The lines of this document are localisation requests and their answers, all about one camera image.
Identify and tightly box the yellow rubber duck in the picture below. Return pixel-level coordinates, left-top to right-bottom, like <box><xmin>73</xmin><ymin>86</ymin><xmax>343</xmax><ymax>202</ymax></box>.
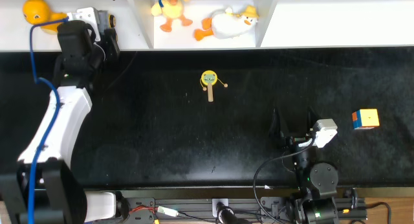
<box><xmin>22</xmin><ymin>0</ymin><xmax>70</xmax><ymax>35</ymax></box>

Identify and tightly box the white plush duck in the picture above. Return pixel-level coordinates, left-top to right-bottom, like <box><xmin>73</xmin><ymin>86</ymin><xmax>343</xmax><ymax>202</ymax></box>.
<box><xmin>193</xmin><ymin>5</ymin><xmax>260</xmax><ymax>42</ymax></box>

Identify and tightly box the blue cable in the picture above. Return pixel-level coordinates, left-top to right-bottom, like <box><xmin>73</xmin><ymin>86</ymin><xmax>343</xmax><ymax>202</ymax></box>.
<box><xmin>27</xmin><ymin>16</ymin><xmax>71</xmax><ymax>224</ymax></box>

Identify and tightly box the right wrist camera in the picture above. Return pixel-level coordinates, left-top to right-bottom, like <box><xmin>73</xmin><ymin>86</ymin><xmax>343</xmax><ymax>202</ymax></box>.
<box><xmin>310</xmin><ymin>118</ymin><xmax>339</xmax><ymax>149</ymax></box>

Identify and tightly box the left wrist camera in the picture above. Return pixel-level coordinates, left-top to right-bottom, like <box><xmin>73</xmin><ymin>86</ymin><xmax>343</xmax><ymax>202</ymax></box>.
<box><xmin>67</xmin><ymin>6</ymin><xmax>102</xmax><ymax>43</ymax></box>

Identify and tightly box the many-coloured puzzle cube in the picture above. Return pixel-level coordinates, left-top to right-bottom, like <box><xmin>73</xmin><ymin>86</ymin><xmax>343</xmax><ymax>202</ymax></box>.
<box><xmin>351</xmin><ymin>108</ymin><xmax>380</xmax><ymax>131</ymax></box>

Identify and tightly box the mounting rail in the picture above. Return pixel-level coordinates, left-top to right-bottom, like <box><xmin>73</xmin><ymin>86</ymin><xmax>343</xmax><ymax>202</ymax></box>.
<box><xmin>114</xmin><ymin>188</ymin><xmax>392</xmax><ymax>224</ymax></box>

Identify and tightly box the yellow plush duck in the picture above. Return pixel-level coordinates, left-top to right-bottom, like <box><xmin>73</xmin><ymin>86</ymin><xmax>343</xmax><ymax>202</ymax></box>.
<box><xmin>151</xmin><ymin>0</ymin><xmax>194</xmax><ymax>33</ymax></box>

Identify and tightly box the yellow rattle drum toy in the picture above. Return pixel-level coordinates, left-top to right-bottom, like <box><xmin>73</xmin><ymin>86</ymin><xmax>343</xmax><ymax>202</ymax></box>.
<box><xmin>199</xmin><ymin>70</ymin><xmax>229</xmax><ymax>103</ymax></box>

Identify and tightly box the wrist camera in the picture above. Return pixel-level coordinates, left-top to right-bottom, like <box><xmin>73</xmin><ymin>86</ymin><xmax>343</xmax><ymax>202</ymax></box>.
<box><xmin>67</xmin><ymin>6</ymin><xmax>102</xmax><ymax>43</ymax></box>
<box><xmin>310</xmin><ymin>118</ymin><xmax>339</xmax><ymax>149</ymax></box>

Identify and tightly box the white shelf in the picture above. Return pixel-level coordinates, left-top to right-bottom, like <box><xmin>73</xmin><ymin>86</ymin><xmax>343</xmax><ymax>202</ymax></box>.
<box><xmin>0</xmin><ymin>0</ymin><xmax>414</xmax><ymax>52</ymax></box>

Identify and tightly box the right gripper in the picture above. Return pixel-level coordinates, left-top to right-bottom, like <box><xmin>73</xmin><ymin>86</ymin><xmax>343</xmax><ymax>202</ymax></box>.
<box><xmin>268</xmin><ymin>107</ymin><xmax>320</xmax><ymax>151</ymax></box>

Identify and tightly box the grey and yellow toy truck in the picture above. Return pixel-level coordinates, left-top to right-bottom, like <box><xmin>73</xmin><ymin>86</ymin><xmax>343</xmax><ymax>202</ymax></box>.
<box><xmin>96</xmin><ymin>9</ymin><xmax>118</xmax><ymax>36</ymax></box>

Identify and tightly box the black cable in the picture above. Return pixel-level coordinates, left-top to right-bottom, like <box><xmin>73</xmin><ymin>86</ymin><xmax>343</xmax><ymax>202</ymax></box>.
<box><xmin>252</xmin><ymin>138</ymin><xmax>316</xmax><ymax>224</ymax></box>

